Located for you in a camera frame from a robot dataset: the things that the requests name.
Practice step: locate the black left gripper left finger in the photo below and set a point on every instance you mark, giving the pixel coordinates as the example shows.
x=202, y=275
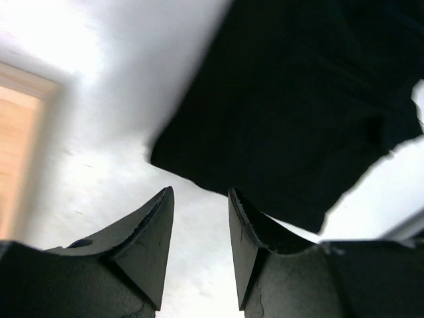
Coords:
x=118, y=271

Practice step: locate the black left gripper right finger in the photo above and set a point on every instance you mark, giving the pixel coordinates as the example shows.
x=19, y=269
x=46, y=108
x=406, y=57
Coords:
x=280, y=274

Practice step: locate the black underwear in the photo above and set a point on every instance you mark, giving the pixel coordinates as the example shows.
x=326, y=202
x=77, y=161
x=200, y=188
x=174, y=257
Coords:
x=295, y=100

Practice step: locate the wooden compartment tray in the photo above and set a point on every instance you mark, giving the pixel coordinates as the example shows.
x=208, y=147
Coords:
x=24, y=101

